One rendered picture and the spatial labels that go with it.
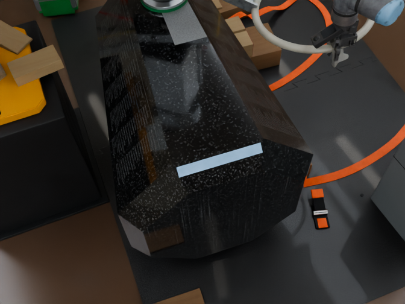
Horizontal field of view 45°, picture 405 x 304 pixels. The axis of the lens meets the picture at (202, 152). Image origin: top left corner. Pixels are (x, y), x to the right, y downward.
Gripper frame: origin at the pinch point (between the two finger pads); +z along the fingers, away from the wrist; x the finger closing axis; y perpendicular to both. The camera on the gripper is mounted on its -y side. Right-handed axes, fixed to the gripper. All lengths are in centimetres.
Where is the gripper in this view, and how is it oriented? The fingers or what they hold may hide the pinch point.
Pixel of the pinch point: (329, 59)
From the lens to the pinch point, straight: 199.0
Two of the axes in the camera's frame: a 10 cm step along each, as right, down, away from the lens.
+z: 0.9, 5.4, 8.4
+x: -1.8, -8.2, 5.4
